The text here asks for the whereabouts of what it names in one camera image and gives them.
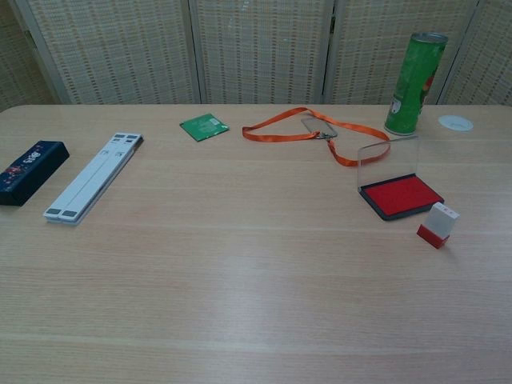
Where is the red and white stamp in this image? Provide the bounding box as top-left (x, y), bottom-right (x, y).
top-left (416, 202), bottom-right (461, 250)

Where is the red ink pad with clear lid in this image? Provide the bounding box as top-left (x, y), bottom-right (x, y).
top-left (355, 135), bottom-right (446, 222)

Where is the green square packet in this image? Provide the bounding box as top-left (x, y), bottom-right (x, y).
top-left (178, 113), bottom-right (230, 143)

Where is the clear badge holder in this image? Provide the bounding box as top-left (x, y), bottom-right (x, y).
top-left (300, 116), bottom-right (339, 140)

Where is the woven folding screen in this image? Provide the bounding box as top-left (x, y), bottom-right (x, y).
top-left (0, 0), bottom-right (512, 114)

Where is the white folding stand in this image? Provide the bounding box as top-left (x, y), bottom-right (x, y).
top-left (42, 132), bottom-right (145, 228)

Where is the green cylindrical chips can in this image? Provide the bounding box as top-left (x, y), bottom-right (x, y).
top-left (383, 32), bottom-right (450, 136)

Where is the white round table grommet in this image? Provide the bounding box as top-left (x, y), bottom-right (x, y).
top-left (437, 114), bottom-right (474, 131)

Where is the dark blue printed box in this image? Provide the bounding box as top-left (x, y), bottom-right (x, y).
top-left (0, 139), bottom-right (71, 207)

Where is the orange lanyard strap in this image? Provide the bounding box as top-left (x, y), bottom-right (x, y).
top-left (241, 106), bottom-right (392, 168)

